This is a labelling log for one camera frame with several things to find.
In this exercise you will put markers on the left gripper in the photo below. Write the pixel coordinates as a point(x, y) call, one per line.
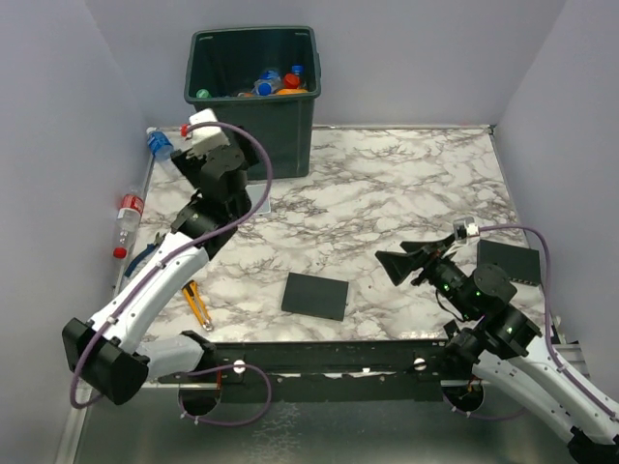
point(192, 166)

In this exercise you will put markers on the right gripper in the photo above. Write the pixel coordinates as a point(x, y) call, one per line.
point(418, 253)

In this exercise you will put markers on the green crushed bottle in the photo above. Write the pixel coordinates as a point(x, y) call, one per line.
point(203, 94)

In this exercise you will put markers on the orange object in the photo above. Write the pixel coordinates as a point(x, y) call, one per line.
point(291, 91)

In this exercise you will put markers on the Pepsi bottle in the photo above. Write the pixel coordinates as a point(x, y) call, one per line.
point(268, 83)

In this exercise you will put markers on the small red cap bottle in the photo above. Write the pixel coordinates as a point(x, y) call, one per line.
point(291, 81)

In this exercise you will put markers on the blue label water bottle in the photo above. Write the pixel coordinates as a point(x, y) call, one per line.
point(298, 70)

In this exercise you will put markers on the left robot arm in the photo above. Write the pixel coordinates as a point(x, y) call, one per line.
point(107, 351)

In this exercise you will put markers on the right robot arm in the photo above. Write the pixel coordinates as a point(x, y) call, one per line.
point(508, 349)

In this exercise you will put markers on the dark green bin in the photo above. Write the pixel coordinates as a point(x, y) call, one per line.
point(227, 62)

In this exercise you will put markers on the blue water bottle far left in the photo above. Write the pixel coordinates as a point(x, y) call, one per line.
point(159, 145)

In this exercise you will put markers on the black flat box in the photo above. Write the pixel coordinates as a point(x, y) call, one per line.
point(315, 296)

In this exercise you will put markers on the red cola bottle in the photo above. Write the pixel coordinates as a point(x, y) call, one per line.
point(127, 223)

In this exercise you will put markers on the black box at right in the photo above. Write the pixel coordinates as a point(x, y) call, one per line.
point(521, 264)

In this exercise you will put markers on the yellow utility knife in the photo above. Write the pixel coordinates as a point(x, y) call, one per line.
point(198, 307)

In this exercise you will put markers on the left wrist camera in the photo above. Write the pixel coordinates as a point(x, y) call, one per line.
point(208, 130)

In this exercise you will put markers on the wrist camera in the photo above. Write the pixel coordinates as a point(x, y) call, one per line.
point(466, 230)
point(208, 130)

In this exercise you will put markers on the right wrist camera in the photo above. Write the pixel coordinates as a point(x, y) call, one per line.
point(466, 230)

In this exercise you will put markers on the blue handled pliers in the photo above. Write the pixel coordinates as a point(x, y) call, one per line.
point(142, 255)

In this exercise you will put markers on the black mounting rail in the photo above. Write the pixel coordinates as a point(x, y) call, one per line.
point(334, 371)

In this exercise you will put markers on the aluminium frame rail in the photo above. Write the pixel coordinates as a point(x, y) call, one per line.
point(75, 425)

